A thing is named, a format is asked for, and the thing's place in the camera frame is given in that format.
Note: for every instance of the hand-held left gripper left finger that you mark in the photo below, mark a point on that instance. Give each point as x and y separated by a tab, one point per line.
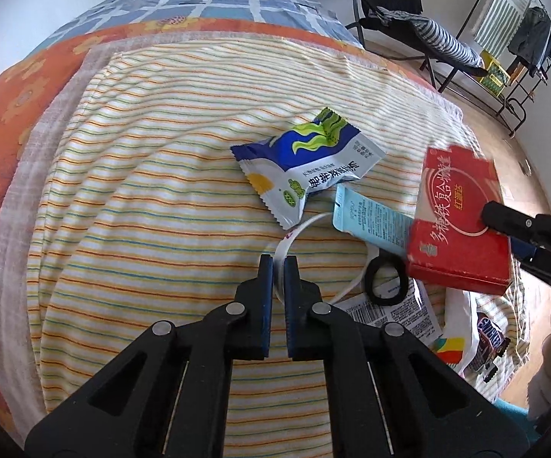
265	305

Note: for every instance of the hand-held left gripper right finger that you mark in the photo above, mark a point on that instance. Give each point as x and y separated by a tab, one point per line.
290	305

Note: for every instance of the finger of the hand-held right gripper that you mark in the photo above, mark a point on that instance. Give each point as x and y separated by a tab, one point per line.
499	217
550	265

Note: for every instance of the red cardboard box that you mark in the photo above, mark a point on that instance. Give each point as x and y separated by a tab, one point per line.
452	229

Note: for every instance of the white ribbon strip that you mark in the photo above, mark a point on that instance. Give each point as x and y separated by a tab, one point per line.
281	253

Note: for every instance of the white barcode packet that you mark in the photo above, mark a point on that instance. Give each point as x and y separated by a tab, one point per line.
385	317

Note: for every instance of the dark chocolate bar wrapper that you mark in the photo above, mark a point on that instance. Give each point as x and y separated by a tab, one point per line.
487	338

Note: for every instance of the white bag with colourful print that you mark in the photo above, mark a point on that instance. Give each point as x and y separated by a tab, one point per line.
456	315

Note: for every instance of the light blue sachet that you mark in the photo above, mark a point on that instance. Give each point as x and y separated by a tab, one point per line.
370	222

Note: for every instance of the blue white green snack packet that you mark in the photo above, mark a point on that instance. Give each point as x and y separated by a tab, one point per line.
304	162

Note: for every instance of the yellow plastic crate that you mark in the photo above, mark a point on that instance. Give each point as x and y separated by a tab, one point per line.
495	74

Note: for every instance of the yellow striped blanket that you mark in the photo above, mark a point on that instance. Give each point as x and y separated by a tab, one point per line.
160	200

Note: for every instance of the teal floor mat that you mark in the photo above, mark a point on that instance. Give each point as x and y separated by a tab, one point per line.
509	412

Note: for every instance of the dark hanging clothes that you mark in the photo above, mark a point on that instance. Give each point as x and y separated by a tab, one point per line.
535	38

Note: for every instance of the black white striped cushion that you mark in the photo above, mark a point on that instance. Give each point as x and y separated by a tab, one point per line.
440	38

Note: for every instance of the green striped hanging towel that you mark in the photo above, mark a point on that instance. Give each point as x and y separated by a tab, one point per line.
504	14

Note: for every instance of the black metal clothes rack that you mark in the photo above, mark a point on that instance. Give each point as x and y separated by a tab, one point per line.
473	4

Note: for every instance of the blue checked bed sheet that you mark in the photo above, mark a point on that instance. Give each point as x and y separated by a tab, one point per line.
208	4

